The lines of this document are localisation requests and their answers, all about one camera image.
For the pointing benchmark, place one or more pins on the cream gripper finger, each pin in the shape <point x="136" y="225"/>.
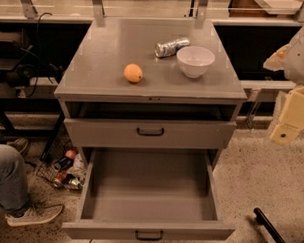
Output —
<point x="288" y="116"/>
<point x="276" y="61"/>

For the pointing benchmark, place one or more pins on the orange fruit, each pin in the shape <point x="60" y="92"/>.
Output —
<point x="133" y="73"/>

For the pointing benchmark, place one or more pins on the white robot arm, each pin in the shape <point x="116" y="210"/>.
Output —
<point x="294" y="59"/>

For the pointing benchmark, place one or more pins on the closed grey upper drawer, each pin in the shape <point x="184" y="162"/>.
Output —
<point x="149" y="134"/>

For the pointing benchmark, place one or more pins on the grey drawer cabinet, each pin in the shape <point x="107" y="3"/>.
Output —
<point x="94" y="86"/>

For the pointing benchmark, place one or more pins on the open grey middle drawer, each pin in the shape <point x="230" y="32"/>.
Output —
<point x="145" y="194"/>

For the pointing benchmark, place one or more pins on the white bowl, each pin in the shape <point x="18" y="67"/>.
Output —
<point x="194" y="61"/>

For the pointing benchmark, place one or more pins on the crushed silver can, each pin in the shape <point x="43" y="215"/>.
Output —
<point x="171" y="47"/>

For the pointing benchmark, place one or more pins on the black chair leg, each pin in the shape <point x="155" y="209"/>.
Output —
<point x="263" y="220"/>

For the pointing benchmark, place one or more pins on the grey sneaker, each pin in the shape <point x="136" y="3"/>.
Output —
<point x="35" y="215"/>

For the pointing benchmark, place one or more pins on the person leg in jeans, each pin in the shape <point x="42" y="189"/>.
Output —
<point x="14" y="197"/>

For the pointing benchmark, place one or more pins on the wire basket with items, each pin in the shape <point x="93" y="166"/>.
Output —
<point x="67" y="171"/>

